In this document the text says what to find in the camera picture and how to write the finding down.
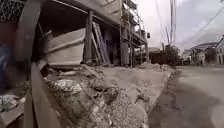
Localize heap of rubble and gravel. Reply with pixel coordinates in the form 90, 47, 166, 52
33, 61, 175, 128

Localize pale large slab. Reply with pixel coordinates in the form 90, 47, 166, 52
43, 27, 88, 66

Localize unfinished concrete building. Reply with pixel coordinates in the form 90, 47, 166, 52
0, 0, 151, 68

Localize dark trees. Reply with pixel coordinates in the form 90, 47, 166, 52
148, 44, 183, 66

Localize utility pole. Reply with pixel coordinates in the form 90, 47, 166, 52
169, 0, 177, 46

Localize wooden plank barrier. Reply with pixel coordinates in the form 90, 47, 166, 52
13, 0, 64, 128

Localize grey concrete road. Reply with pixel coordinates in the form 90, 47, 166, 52
148, 65, 224, 128

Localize row of houses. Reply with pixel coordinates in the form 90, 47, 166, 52
181, 34, 224, 66

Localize overhead wires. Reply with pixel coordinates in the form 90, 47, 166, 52
153, 0, 224, 44

